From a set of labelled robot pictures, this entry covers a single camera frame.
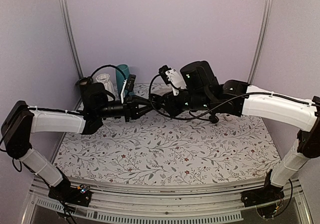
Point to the black cylinder vase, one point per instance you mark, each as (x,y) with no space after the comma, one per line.
(83,83)

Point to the white earbud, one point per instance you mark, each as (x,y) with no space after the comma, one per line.
(228,117)

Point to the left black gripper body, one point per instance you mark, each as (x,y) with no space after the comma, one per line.
(128,109)

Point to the spiral patterned plate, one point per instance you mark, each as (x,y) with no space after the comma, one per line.
(161,92)

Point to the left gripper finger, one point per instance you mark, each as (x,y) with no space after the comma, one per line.
(141,111)
(144,102)

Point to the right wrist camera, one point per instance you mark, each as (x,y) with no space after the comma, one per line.
(172,78)

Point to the floral tablecloth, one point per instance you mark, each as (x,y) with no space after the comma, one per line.
(155,150)

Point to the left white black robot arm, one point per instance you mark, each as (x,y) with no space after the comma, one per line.
(24,120)

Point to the left aluminium frame post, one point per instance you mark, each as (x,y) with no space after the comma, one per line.
(70,37)

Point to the right aluminium frame post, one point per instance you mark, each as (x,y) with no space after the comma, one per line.
(260,41)

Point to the white ribbed vase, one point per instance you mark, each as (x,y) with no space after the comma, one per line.
(108,85)

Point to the aluminium front rail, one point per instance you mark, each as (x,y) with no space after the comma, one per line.
(218,203)

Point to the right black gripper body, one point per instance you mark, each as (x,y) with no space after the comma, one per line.
(175,109)

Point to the aluminium frame post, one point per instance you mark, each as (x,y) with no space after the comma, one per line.
(70,37)
(260,41)

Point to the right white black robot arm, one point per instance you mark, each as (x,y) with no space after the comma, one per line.
(196,88)

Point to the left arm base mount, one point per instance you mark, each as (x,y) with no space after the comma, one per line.
(71,195)

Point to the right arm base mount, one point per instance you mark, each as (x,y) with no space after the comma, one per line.
(265,196)

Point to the teal vase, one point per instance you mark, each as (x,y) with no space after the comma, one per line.
(121,76)

